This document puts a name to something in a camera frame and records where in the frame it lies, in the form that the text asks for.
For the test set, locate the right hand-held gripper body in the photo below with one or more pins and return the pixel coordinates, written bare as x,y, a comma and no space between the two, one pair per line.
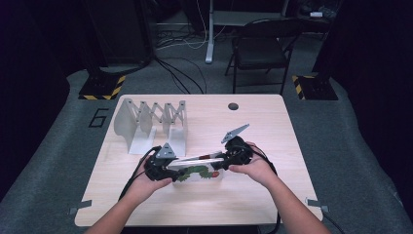
238,152

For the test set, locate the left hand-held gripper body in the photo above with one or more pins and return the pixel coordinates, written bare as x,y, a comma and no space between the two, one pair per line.
159,165

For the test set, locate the white caterpillar picture book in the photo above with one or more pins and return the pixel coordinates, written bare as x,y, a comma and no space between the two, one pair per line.
198,174

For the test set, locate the person's right hand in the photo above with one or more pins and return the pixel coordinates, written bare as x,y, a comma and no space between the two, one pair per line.
258,169

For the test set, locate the person's left hand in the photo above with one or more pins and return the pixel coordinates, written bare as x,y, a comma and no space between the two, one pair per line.
146,188

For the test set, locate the grey expandable metal book rack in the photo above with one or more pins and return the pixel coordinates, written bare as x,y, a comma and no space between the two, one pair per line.
144,130

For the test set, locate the black stand base yellow stripes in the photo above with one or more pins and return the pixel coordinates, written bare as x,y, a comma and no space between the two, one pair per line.
315,87
102,87

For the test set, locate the black folding chair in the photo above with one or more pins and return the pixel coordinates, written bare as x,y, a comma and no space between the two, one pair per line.
261,52

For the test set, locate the white desk leg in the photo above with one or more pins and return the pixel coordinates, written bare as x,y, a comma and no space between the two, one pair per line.
210,35

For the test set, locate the grey desk shelf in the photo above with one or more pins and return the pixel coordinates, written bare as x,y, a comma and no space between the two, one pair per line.
246,18

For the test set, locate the dark cabinet panel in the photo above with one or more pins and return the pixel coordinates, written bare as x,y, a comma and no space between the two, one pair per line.
120,32

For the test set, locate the small white device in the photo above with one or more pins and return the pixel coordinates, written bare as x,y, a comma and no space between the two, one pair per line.
316,14

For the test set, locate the grey table edge bracket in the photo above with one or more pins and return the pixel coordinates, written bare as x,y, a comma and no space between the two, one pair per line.
317,204
80,206

